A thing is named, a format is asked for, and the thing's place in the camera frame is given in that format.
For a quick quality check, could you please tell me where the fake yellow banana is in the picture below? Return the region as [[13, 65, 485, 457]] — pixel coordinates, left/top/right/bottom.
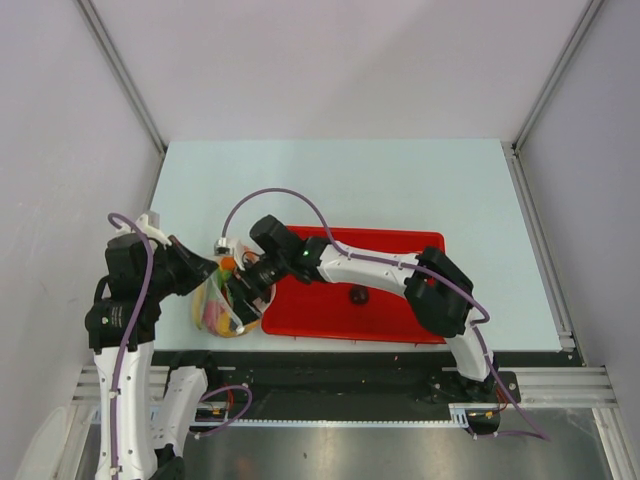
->
[[191, 284, 206, 330]]

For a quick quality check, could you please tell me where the right aluminium frame post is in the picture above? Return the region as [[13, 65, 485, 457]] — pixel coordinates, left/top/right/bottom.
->
[[510, 0, 607, 155]]

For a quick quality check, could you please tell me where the fake dark purple fruit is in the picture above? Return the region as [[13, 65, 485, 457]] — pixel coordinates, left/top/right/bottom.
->
[[348, 285, 370, 306]]

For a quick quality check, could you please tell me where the left aluminium frame post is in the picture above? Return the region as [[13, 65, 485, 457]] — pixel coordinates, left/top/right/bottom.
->
[[73, 0, 168, 160]]

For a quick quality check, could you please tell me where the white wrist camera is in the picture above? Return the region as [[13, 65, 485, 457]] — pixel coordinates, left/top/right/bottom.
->
[[116, 211, 171, 246], [214, 237, 247, 257]]

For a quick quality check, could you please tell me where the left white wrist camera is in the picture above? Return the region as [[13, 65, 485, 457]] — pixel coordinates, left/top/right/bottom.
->
[[116, 211, 171, 246]]

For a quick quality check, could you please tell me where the aluminium frame post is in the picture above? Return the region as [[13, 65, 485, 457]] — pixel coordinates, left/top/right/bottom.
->
[[73, 0, 168, 160], [510, 0, 607, 155]]

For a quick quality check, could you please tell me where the aluminium front rail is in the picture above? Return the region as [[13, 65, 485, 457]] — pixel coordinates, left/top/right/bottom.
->
[[71, 366, 618, 408]]

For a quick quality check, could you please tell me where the fake orange fruit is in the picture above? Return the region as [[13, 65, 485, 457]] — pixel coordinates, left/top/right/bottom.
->
[[219, 256, 236, 271]]

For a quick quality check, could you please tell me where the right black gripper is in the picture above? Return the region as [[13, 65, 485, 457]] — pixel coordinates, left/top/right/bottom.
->
[[226, 253, 289, 333]]

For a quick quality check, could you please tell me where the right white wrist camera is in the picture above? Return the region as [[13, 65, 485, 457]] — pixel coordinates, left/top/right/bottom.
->
[[214, 237, 247, 257]]

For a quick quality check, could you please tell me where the fake pink dragon fruit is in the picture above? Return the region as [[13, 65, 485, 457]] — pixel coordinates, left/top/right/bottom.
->
[[201, 299, 238, 338]]

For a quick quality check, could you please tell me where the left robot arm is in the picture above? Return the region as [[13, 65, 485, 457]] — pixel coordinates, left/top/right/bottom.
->
[[85, 233, 221, 479]]

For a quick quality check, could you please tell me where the clear zip top bag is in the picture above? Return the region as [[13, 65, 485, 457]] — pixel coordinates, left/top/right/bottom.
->
[[203, 246, 276, 338]]

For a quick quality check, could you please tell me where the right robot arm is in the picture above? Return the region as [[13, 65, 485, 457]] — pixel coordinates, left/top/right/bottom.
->
[[227, 215, 498, 401]]

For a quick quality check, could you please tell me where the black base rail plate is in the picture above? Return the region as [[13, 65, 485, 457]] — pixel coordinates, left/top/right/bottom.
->
[[151, 351, 574, 434]]

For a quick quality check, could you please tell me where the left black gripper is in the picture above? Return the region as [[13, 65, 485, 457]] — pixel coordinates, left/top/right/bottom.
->
[[144, 233, 218, 298]]

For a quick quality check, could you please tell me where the red plastic tray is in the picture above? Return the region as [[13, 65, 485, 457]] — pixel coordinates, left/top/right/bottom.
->
[[262, 227, 445, 344]]

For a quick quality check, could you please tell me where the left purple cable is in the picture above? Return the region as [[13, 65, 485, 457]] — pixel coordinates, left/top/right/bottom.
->
[[107, 213, 254, 480]]

